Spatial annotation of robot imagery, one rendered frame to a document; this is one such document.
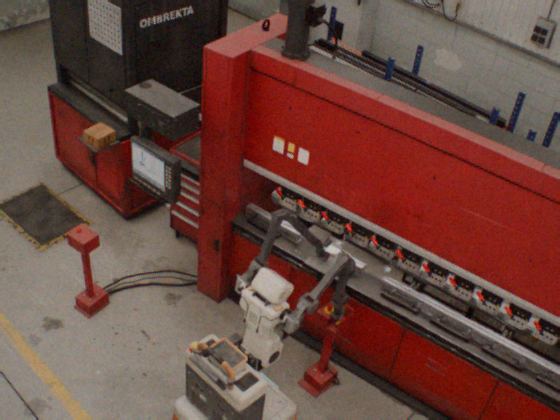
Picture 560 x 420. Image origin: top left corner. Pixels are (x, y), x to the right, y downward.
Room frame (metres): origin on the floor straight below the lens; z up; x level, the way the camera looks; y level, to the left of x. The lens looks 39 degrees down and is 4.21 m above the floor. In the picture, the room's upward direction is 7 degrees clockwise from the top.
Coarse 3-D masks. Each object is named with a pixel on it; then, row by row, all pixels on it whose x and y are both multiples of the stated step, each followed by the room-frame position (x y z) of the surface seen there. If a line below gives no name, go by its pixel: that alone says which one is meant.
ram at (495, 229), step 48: (288, 96) 3.92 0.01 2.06; (288, 144) 3.89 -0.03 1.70; (336, 144) 3.70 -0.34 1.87; (384, 144) 3.53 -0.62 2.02; (336, 192) 3.67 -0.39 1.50; (384, 192) 3.49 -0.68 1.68; (432, 192) 3.33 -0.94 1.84; (480, 192) 3.18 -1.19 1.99; (528, 192) 3.04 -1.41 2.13; (432, 240) 3.28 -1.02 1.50; (480, 240) 3.12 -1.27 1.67; (528, 240) 2.98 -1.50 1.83; (528, 288) 2.92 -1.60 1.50
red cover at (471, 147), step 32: (256, 64) 4.04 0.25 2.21; (288, 64) 3.91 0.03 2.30; (320, 96) 3.77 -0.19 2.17; (352, 96) 3.65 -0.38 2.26; (384, 96) 3.63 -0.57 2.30; (416, 128) 3.41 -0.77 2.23; (448, 128) 3.34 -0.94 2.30; (480, 160) 3.19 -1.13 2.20; (512, 160) 3.10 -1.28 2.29; (544, 192) 2.98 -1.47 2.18
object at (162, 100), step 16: (128, 96) 3.95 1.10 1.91; (144, 96) 3.90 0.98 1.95; (160, 96) 3.92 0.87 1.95; (176, 96) 3.95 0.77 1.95; (128, 112) 3.95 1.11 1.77; (144, 112) 3.84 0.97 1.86; (160, 112) 3.76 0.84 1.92; (176, 112) 3.74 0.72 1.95; (192, 112) 3.82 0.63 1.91; (144, 128) 4.00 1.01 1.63; (160, 128) 3.75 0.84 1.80; (176, 128) 3.70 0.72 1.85; (192, 128) 3.82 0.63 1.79
